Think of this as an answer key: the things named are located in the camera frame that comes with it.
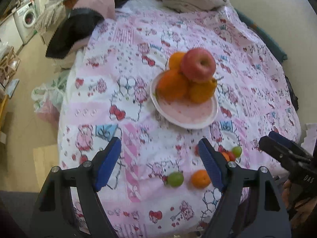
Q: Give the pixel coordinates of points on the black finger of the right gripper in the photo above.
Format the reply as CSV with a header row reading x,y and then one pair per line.
x,y
290,145
286,158

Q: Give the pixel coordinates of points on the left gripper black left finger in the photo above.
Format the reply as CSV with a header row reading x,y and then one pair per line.
x,y
68,204

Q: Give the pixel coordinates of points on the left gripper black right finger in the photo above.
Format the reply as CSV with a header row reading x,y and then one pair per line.
x,y
250,204

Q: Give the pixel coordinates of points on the small red tomato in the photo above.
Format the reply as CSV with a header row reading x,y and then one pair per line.
x,y
231,156

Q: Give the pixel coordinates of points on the green fruit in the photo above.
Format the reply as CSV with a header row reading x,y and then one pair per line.
x,y
237,151
175,179

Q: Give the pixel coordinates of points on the small mandarin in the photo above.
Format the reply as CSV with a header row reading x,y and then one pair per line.
x,y
200,179
226,156

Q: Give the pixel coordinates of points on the pink kitty print bedsheet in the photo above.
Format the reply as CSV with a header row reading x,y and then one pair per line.
x,y
108,94

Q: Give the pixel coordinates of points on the pink white ceramic plate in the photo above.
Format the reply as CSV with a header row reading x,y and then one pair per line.
x,y
184,113

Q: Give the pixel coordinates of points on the large bumpy orange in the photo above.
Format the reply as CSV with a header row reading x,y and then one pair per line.
x,y
201,92

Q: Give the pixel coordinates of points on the orange front left on plate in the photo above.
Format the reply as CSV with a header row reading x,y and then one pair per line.
x,y
172,86

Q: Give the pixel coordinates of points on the plastic bag on floor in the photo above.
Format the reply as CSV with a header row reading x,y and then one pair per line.
x,y
48,98

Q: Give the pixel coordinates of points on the red apple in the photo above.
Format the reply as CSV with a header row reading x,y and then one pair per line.
x,y
198,65

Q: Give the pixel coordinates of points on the orange at plate back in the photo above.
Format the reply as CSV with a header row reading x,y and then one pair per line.
x,y
175,60

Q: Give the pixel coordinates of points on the teal blanket edge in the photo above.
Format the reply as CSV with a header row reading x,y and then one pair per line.
x,y
275,48

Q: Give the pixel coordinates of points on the wooden rack furniture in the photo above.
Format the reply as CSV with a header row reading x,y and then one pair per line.
x,y
9,65

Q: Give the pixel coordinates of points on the white washing machine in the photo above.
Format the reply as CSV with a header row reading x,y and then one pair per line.
x,y
25,18

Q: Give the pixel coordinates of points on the pink and black cloth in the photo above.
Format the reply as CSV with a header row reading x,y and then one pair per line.
x,y
79,25

